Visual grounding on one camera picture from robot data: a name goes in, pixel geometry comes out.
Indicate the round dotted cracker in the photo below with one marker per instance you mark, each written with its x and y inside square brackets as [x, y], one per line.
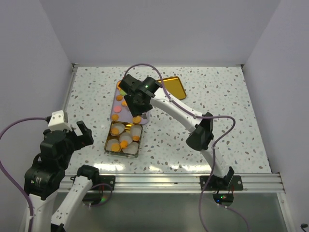
[136, 119]
[115, 147]

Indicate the pink round cookie left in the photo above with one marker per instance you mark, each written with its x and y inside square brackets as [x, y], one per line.
[117, 109]

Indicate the orange rosette cookie left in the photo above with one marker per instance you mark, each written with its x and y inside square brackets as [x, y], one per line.
[115, 117]

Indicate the white paper cup top-left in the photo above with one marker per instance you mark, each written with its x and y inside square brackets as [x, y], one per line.
[120, 126]

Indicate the orange fish cookie bottom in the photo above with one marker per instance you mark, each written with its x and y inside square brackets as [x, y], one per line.
[124, 144]

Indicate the aluminium front rail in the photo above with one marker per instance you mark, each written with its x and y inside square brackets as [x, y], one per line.
[191, 183]

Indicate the green round cookie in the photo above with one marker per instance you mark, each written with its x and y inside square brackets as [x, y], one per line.
[122, 92]

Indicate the white paper cup centre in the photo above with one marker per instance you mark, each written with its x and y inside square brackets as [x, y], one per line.
[125, 136]

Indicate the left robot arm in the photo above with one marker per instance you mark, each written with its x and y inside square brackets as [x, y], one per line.
[43, 178]

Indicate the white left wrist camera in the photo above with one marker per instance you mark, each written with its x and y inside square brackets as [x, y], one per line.
[59, 121]

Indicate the white paper cup bottom-right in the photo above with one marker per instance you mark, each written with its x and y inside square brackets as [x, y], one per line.
[131, 149]

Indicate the gold tin lid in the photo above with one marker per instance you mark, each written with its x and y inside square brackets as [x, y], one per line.
[174, 87]

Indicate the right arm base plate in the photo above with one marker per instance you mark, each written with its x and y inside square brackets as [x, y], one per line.
[218, 184]

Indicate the white paper cup top-right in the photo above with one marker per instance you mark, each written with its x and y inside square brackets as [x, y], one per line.
[135, 130]

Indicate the orange flower cookie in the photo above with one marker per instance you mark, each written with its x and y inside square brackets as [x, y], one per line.
[114, 131]

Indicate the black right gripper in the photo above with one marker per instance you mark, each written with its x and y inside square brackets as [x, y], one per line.
[134, 109]

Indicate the gold cookie tin box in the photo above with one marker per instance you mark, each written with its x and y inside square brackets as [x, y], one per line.
[127, 129]

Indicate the round dotted cracker bottom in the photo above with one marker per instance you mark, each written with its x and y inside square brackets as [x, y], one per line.
[136, 119]

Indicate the lilac plastic tray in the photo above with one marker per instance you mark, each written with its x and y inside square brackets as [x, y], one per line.
[125, 115]

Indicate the white paper cup bottom-left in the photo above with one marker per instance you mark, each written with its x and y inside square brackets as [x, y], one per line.
[109, 143]

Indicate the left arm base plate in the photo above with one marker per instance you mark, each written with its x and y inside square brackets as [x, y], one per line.
[106, 183]

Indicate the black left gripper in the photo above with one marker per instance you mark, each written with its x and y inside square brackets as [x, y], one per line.
[86, 138]

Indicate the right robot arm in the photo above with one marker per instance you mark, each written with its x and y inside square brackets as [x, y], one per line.
[199, 126]

